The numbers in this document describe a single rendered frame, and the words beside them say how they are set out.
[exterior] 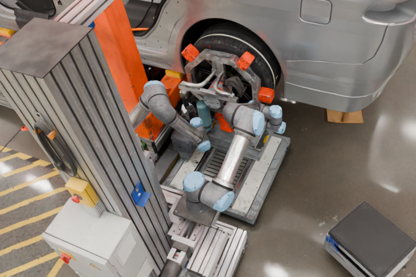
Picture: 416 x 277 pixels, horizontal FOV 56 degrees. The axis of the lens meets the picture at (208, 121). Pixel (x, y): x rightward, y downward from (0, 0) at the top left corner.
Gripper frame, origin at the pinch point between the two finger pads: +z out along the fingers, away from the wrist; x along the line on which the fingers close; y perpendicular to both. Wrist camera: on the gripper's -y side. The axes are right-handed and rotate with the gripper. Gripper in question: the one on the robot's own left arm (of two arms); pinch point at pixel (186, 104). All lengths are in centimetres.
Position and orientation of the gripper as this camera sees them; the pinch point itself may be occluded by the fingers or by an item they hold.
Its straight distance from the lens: 267.3
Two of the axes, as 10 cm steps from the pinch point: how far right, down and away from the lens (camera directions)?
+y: 1.3, 6.7, 7.4
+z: -3.1, -6.8, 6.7
